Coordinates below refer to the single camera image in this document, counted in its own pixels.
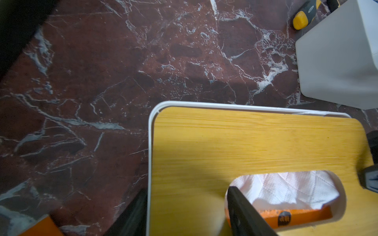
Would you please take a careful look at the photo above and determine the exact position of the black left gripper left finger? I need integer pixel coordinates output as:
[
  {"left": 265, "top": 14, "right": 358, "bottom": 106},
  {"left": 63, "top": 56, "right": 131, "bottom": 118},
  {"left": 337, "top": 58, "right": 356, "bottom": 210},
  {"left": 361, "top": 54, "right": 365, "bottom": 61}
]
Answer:
[{"left": 104, "top": 189, "right": 148, "bottom": 236}]

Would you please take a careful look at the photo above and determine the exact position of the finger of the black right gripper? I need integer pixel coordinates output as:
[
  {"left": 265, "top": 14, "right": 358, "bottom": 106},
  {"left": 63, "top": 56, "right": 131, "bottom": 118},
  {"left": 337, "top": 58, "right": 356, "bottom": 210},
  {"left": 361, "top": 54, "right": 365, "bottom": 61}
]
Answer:
[{"left": 358, "top": 130, "right": 378, "bottom": 193}]

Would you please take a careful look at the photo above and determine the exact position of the yellow handled screwdriver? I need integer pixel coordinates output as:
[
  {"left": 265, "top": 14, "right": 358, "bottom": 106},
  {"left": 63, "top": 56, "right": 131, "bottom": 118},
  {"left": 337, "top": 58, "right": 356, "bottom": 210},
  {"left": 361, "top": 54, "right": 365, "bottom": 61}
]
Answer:
[{"left": 292, "top": 0, "right": 321, "bottom": 30}]

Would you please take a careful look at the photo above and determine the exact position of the orange tissue pack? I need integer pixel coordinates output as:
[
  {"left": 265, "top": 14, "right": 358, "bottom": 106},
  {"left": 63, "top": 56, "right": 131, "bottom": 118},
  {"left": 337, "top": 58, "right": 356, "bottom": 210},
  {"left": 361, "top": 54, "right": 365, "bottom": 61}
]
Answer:
[
  {"left": 225, "top": 170, "right": 341, "bottom": 229},
  {"left": 19, "top": 215, "right": 64, "bottom": 236}
]

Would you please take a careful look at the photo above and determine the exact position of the yellow wooden box lid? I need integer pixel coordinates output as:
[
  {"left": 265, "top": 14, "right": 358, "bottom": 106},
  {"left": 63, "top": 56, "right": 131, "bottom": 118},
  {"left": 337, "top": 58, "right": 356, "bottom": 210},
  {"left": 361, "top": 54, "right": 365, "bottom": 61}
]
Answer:
[{"left": 146, "top": 106, "right": 378, "bottom": 236}]

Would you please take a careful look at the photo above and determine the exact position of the white plastic tissue box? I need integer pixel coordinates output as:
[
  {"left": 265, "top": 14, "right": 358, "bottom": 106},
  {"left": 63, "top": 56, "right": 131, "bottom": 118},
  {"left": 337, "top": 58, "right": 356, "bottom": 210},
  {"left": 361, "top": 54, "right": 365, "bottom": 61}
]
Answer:
[{"left": 146, "top": 100, "right": 352, "bottom": 236}]

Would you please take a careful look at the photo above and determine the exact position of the black plastic toolbox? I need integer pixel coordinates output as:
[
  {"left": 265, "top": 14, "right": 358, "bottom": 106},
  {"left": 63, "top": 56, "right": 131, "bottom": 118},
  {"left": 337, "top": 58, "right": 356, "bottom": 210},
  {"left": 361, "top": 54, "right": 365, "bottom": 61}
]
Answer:
[{"left": 1, "top": 0, "right": 59, "bottom": 77}]

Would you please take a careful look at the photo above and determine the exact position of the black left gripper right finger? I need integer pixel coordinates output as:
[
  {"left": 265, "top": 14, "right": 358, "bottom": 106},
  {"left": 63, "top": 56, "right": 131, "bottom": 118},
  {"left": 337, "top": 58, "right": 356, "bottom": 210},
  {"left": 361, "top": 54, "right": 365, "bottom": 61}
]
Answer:
[{"left": 227, "top": 186, "right": 277, "bottom": 236}]

